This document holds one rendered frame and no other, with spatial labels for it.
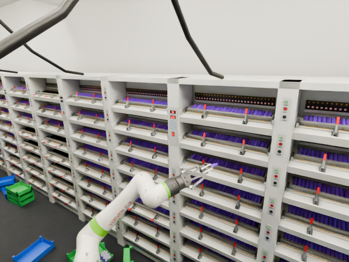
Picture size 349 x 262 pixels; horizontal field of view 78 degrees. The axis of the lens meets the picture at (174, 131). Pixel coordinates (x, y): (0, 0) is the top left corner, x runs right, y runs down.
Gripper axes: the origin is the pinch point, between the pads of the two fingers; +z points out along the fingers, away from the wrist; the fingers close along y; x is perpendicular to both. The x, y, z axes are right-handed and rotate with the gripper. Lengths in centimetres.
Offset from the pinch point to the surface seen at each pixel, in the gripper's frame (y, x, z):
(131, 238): 25, -134, -48
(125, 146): -51, -77, -24
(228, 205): 27.9, -26.1, 13.8
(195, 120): -31.2, -7.4, 13.7
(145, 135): -46, -46, -11
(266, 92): -23, 18, 52
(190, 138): -24.2, -23.1, 11.8
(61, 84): -142, -92, -54
